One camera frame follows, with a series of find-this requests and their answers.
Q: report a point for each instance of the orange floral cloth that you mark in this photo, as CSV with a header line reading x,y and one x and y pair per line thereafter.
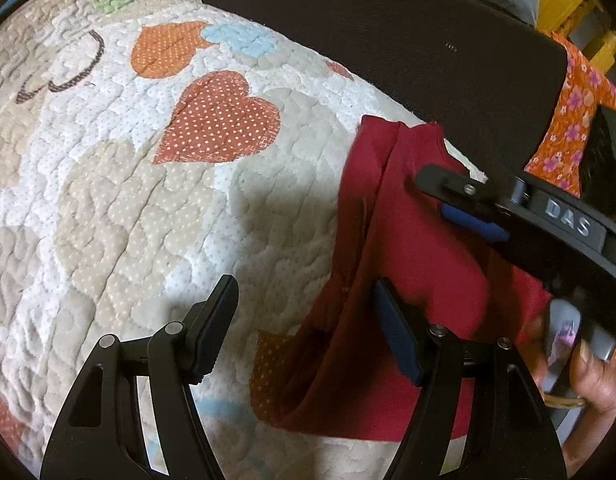
x,y
572,110

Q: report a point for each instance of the dark brown cushion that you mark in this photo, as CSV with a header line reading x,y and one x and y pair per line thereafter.
x,y
387,25

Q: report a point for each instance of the person's right hand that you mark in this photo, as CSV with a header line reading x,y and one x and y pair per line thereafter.
x,y
597,390

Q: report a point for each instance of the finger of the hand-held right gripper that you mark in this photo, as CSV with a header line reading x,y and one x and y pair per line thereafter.
x,y
472,222

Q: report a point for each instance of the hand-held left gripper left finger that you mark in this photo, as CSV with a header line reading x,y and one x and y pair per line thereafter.
x,y
213,330

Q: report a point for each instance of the red shirt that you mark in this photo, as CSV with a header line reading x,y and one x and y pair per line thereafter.
x,y
427,265

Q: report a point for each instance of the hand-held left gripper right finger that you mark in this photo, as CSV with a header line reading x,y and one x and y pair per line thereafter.
x,y
400,335

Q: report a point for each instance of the dark cloth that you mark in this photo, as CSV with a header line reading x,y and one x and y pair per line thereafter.
x,y
607,160

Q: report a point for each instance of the quilted patchwork blanket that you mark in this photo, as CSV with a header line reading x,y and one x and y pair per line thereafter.
x,y
113,185

